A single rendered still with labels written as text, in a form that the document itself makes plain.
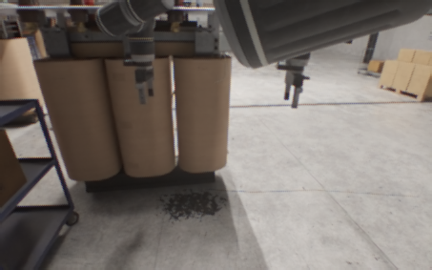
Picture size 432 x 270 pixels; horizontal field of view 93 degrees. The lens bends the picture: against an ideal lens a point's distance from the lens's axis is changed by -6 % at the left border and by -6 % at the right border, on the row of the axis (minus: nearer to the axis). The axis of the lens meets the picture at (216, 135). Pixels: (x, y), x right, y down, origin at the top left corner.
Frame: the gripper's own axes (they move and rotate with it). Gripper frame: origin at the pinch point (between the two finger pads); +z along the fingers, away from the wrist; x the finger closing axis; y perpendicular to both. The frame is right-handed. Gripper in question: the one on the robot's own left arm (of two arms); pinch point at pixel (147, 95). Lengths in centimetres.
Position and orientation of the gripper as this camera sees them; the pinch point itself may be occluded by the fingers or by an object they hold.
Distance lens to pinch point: 113.7
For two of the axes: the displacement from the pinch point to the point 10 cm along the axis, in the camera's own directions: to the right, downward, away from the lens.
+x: 0.2, -4.3, 9.0
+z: -0.2, 9.0, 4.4
